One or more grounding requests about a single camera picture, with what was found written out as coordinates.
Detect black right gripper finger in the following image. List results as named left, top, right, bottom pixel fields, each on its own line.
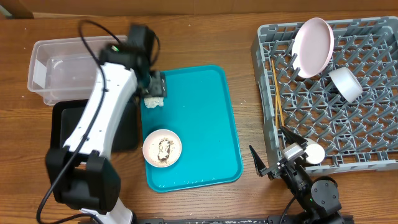
left=249, top=145, right=267, bottom=177
left=280, top=126, right=307, bottom=149

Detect white tissue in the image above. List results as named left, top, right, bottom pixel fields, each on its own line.
left=144, top=97, right=164, bottom=109

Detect white cup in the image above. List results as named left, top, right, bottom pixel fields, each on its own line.
left=304, top=138, right=325, bottom=165

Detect wooden chopstick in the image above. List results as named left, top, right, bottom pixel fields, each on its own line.
left=271, top=60, right=285, bottom=126
left=275, top=89, right=279, bottom=131

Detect grey dish rack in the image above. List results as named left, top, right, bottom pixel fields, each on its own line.
left=251, top=17, right=397, bottom=175

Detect white bowl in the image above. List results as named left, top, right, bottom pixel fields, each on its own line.
left=329, top=67, right=363, bottom=103

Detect large pink plate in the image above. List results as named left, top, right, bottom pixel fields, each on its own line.
left=292, top=17, right=334, bottom=78

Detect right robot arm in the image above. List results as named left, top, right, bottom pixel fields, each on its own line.
left=251, top=126, right=345, bottom=223

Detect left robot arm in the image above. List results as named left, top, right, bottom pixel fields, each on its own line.
left=45, top=44, right=243, bottom=223

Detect teal tray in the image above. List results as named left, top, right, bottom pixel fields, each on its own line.
left=141, top=65, right=243, bottom=192

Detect small pink plate with food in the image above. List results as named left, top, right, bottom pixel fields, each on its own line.
left=142, top=129, right=182, bottom=168

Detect clear plastic bin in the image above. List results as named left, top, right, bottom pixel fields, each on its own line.
left=27, top=35, right=139, bottom=106

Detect black bin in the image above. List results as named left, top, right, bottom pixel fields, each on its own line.
left=50, top=99, right=139, bottom=152

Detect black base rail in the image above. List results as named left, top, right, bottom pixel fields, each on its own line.
left=130, top=210, right=355, bottom=224

